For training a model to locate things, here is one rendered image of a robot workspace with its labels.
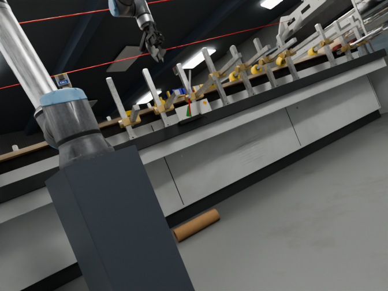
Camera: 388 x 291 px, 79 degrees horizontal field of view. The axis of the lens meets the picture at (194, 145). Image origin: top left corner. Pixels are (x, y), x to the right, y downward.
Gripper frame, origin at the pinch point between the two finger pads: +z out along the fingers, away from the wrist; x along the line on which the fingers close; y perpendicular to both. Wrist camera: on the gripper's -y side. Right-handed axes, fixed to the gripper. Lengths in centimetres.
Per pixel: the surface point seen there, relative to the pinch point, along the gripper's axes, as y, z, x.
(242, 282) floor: 33, 104, -42
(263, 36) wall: -166, -203, 758
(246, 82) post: 11, 23, 76
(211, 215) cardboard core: -14, 98, 6
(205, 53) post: -1, -7, 55
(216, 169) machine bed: -29, 79, 49
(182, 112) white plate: -17.9, 28.5, 22.6
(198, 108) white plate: -11.5, 29.8, 34.1
